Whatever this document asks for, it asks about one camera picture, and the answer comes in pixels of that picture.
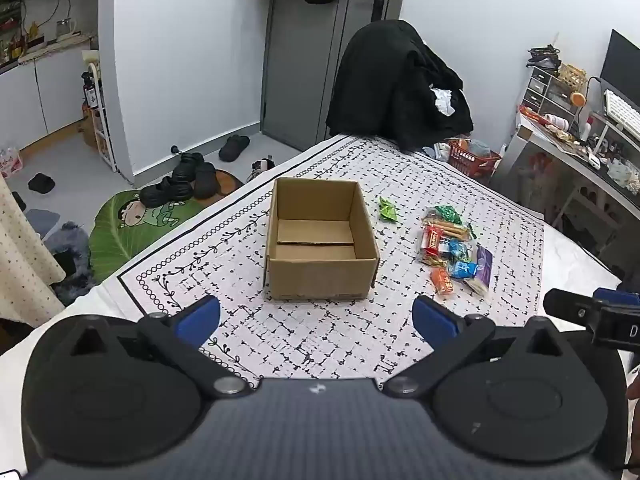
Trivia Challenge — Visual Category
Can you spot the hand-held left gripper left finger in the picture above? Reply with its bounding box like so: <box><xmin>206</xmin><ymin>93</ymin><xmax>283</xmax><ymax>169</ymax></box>
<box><xmin>70</xmin><ymin>294</ymin><xmax>253</xmax><ymax>401</ymax></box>

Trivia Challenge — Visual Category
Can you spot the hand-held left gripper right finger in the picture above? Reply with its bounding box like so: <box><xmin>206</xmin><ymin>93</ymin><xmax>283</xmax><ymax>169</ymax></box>
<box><xmin>382</xmin><ymin>294</ymin><xmax>566</xmax><ymax>401</ymax></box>

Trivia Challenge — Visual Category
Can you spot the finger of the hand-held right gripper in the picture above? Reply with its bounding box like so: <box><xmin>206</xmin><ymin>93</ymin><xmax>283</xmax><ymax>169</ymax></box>
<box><xmin>542</xmin><ymin>287</ymin><xmax>601</xmax><ymax>323</ymax></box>
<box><xmin>594</xmin><ymin>287</ymin><xmax>640</xmax><ymax>307</ymax></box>

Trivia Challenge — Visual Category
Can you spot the purple snack packet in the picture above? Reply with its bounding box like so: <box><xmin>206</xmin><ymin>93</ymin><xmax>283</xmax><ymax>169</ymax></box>
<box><xmin>472</xmin><ymin>244</ymin><xmax>494</xmax><ymax>301</ymax></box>

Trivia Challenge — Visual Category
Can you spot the red snack packet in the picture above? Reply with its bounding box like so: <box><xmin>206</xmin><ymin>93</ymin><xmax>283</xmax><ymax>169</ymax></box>
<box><xmin>420</xmin><ymin>225</ymin><xmax>448</xmax><ymax>256</ymax></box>

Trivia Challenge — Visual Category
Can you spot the clear breadstick packet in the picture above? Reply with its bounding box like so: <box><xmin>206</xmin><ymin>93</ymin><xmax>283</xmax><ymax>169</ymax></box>
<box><xmin>422</xmin><ymin>217</ymin><xmax>476</xmax><ymax>242</ymax></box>

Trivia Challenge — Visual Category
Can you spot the large green snack packet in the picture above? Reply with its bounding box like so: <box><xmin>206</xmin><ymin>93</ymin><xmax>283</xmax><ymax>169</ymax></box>
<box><xmin>432</xmin><ymin>205</ymin><xmax>465</xmax><ymax>226</ymax></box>

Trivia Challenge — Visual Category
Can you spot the brown cardboard box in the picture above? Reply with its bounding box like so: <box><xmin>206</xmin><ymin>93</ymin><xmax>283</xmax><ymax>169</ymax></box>
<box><xmin>264</xmin><ymin>176</ymin><xmax>381</xmax><ymax>302</ymax></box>

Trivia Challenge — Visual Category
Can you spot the orange snack packet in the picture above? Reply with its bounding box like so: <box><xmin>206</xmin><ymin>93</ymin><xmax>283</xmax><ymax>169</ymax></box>
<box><xmin>430</xmin><ymin>266</ymin><xmax>456</xmax><ymax>300</ymax></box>

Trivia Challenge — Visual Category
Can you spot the white black patterned cloth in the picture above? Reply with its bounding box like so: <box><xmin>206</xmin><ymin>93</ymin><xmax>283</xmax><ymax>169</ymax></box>
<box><xmin>117</xmin><ymin>134</ymin><xmax>547</xmax><ymax>392</ymax></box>

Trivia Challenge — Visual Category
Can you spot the green leaf rug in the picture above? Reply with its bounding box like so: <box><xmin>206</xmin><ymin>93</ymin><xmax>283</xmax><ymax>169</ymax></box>
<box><xmin>89</xmin><ymin>170</ymin><xmax>246</xmax><ymax>286</ymax></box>

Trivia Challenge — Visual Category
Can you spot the small green snack packet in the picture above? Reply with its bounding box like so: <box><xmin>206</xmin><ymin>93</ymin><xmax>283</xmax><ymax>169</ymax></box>
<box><xmin>377</xmin><ymin>196</ymin><xmax>402</xmax><ymax>223</ymax></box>

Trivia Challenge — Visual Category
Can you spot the black chunky shoe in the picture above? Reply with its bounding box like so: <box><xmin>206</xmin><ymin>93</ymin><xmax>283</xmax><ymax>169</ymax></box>
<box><xmin>140</xmin><ymin>177</ymin><xmax>193</xmax><ymax>206</ymax></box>
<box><xmin>194</xmin><ymin>161</ymin><xmax>219</xmax><ymax>200</ymax></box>
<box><xmin>172</xmin><ymin>152</ymin><xmax>205</xmax><ymax>183</ymax></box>

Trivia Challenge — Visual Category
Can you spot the white desk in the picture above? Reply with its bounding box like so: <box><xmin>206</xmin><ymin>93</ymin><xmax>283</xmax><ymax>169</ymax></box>
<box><xmin>492</xmin><ymin>110</ymin><xmax>640</xmax><ymax>271</ymax></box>

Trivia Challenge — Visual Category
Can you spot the black white sneaker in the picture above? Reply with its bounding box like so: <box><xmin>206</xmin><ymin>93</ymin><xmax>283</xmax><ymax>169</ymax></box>
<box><xmin>246</xmin><ymin>157</ymin><xmax>276</xmax><ymax>183</ymax></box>

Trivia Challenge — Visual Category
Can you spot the red plastic basket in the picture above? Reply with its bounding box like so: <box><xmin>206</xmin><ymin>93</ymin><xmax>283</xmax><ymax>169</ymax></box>
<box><xmin>446</xmin><ymin>139</ymin><xmax>502</xmax><ymax>179</ymax></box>

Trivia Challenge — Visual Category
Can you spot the beige dotted curtain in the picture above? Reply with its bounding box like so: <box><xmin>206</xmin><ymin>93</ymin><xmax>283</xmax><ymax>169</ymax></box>
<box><xmin>0</xmin><ymin>175</ymin><xmax>66</xmax><ymax>328</ymax></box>

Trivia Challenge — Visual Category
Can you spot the white keyboard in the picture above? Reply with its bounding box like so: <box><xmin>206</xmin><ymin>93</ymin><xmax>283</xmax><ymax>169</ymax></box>
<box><xmin>602</xmin><ymin>89</ymin><xmax>640</xmax><ymax>136</ymax></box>

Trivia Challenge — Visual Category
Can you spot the orange desk lamp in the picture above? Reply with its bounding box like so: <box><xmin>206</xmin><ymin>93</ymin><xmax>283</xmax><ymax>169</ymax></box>
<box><xmin>570</xmin><ymin>76</ymin><xmax>603</xmax><ymax>131</ymax></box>

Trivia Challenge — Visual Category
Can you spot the grey drawer organizer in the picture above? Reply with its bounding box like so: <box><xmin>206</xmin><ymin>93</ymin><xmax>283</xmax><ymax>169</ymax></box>
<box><xmin>522</xmin><ymin>65</ymin><xmax>576</xmax><ymax>116</ymax></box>

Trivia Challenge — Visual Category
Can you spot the white shelf rack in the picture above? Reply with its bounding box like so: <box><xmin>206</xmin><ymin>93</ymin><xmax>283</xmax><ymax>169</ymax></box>
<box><xmin>82</xmin><ymin>50</ymin><xmax>118</xmax><ymax>173</ymax></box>

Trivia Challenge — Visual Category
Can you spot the crumpled white paper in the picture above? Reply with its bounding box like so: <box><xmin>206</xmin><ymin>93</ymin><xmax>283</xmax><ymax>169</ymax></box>
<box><xmin>431</xmin><ymin>87</ymin><xmax>456</xmax><ymax>117</ymax></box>

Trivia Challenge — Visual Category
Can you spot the black monitor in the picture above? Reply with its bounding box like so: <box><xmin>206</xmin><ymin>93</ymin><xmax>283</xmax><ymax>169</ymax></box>
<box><xmin>599</xmin><ymin>29</ymin><xmax>640</xmax><ymax>98</ymax></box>

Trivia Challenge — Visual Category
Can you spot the black coat on chair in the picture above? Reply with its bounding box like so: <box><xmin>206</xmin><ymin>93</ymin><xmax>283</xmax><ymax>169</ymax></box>
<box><xmin>326</xmin><ymin>19</ymin><xmax>475</xmax><ymax>152</ymax></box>

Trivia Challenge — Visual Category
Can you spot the pink plastic bag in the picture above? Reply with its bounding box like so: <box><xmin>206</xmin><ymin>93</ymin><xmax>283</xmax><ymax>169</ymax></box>
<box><xmin>0</xmin><ymin>147</ymin><xmax>24</xmax><ymax>178</ymax></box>

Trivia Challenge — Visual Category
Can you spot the grey door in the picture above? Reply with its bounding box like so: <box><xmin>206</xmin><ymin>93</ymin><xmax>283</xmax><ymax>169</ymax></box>
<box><xmin>260</xmin><ymin>0</ymin><xmax>401</xmax><ymax>153</ymax></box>

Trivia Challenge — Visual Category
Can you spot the white cabinet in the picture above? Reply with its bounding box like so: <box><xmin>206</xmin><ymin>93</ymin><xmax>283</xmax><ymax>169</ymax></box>
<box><xmin>0</xmin><ymin>35</ymin><xmax>101</xmax><ymax>153</ymax></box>

